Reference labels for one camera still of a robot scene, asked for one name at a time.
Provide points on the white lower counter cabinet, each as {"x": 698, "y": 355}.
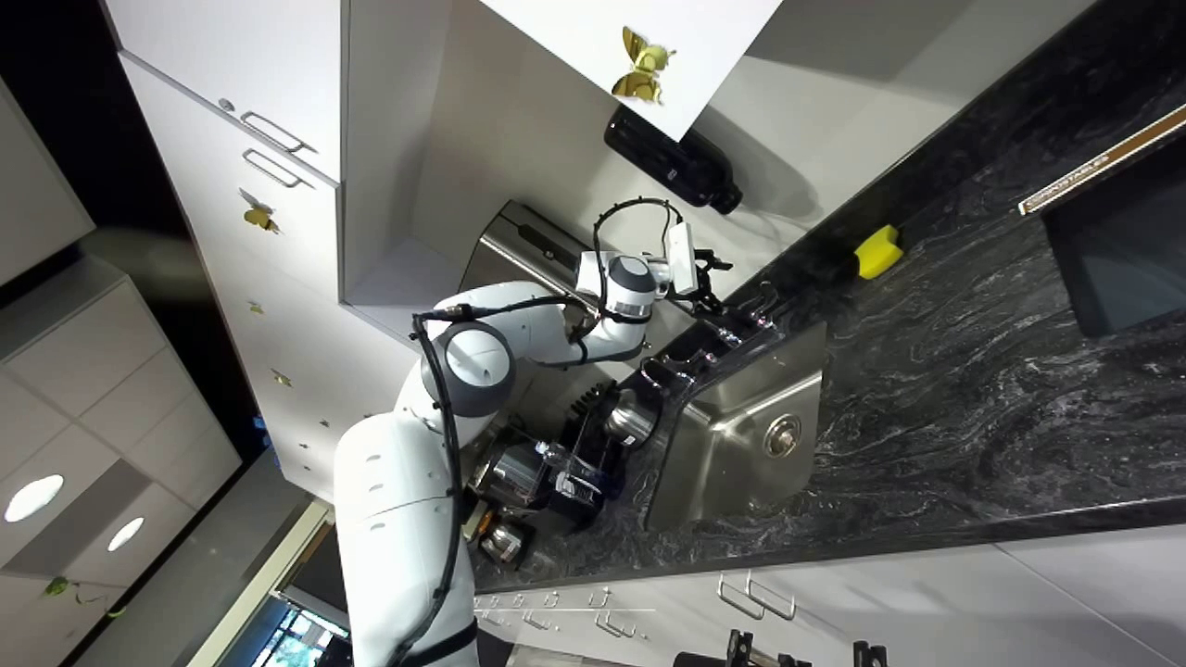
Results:
{"x": 940, "y": 607}

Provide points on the tall white cabinet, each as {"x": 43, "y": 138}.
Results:
{"x": 225, "y": 245}

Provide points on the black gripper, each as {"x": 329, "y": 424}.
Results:
{"x": 708, "y": 276}

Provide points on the round ceiling light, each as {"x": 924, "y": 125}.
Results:
{"x": 129, "y": 536}
{"x": 35, "y": 497}

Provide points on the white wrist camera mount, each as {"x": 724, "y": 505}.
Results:
{"x": 683, "y": 261}

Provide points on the stainless steel sink basin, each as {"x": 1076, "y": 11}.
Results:
{"x": 726, "y": 458}

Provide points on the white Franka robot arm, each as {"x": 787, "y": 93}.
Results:
{"x": 383, "y": 522}

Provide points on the stainless paper towel dispenser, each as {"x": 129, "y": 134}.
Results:
{"x": 524, "y": 255}

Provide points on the black wall soap dispenser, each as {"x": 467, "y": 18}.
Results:
{"x": 672, "y": 160}

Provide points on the yellow sponge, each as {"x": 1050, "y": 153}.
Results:
{"x": 878, "y": 255}

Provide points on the white upper wall cabinet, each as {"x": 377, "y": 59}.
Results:
{"x": 578, "y": 76}

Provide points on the large yellow butterfly sticker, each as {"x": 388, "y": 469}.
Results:
{"x": 641, "y": 65}

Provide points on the round metal sink drain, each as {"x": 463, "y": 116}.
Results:
{"x": 782, "y": 434}

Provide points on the chrome gooseneck faucet spout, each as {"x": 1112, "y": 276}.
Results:
{"x": 714, "y": 335}

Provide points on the black coffee machine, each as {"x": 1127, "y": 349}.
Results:
{"x": 605, "y": 448}

